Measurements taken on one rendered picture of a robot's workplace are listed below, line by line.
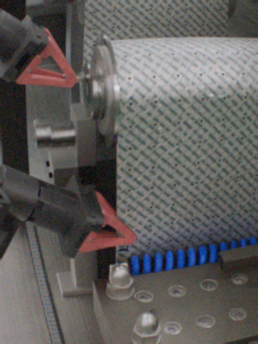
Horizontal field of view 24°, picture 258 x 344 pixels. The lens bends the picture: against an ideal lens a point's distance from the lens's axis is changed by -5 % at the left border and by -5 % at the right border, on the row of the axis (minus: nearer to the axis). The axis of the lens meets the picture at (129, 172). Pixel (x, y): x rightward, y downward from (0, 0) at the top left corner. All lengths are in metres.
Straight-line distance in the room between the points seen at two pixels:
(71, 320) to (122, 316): 0.19
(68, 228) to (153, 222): 0.12
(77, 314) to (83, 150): 0.26
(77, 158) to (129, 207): 0.10
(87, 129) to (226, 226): 0.23
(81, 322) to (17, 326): 0.10
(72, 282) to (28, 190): 0.28
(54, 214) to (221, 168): 0.22
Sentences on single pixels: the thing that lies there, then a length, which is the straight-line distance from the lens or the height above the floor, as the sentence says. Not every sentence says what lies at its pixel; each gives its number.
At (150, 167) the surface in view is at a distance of 0.78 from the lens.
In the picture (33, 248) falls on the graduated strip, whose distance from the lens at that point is 1.09.
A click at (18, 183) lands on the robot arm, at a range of 0.75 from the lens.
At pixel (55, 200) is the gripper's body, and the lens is 0.76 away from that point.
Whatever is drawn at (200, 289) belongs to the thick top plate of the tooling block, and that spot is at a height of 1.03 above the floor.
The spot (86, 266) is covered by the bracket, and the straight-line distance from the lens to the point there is 0.96.
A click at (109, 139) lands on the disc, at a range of 0.78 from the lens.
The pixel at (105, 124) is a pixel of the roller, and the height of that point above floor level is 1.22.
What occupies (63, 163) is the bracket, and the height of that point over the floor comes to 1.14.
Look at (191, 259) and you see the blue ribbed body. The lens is 0.85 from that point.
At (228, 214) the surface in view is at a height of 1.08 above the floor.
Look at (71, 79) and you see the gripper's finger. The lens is 0.78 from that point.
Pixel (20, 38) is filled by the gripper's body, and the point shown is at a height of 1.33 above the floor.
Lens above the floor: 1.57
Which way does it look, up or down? 32 degrees down
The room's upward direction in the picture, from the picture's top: 1 degrees clockwise
